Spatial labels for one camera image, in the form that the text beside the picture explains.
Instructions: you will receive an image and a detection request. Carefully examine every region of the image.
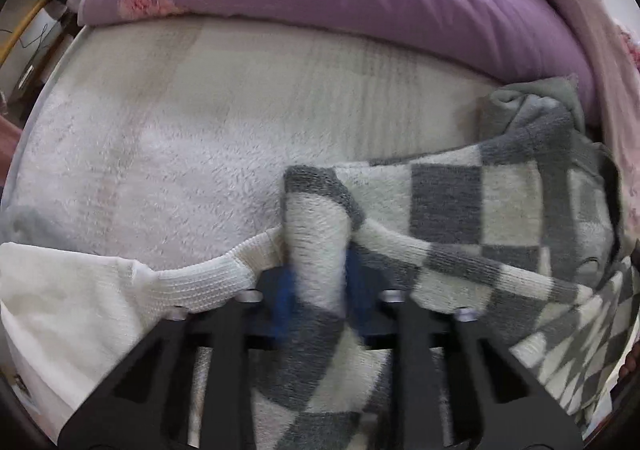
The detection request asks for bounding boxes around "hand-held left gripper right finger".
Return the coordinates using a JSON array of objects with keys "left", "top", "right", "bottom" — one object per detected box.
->
[{"left": 345, "top": 250, "right": 585, "bottom": 450}]

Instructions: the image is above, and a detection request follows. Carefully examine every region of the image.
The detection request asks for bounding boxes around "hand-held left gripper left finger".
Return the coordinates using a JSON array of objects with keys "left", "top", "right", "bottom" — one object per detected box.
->
[{"left": 57, "top": 266, "right": 300, "bottom": 450}]

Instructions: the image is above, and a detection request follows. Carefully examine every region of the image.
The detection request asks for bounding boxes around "grey white checkered knit sweater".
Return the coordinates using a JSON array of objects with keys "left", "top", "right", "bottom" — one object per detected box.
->
[{"left": 135, "top": 75, "right": 640, "bottom": 450}]

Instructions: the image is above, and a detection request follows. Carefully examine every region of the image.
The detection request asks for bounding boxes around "white fleece blanket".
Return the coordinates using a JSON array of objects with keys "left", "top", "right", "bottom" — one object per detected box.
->
[{"left": 0, "top": 13, "right": 506, "bottom": 441}]

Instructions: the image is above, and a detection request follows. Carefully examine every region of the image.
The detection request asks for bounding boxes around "pink floral sheet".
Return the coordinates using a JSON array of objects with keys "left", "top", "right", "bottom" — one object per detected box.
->
[{"left": 500, "top": 0, "right": 640, "bottom": 236}]

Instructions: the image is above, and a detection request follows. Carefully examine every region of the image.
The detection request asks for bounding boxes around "yellow hose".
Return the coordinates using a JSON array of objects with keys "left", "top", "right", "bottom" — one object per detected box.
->
[{"left": 0, "top": 0, "right": 51, "bottom": 68}]

